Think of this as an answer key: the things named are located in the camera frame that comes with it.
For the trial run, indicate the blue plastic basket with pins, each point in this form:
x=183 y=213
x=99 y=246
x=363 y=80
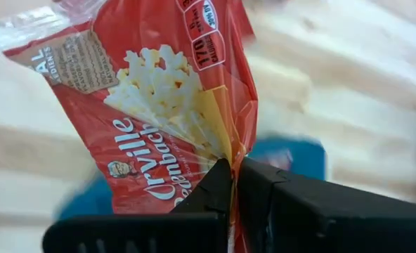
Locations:
x=292 y=154

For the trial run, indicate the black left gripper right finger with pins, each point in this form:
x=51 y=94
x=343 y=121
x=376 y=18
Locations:
x=317 y=218

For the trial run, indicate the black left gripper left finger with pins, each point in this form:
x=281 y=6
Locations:
x=194 y=232

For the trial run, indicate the red Orville Redenbacher popcorn bag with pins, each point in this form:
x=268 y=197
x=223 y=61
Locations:
x=151 y=88

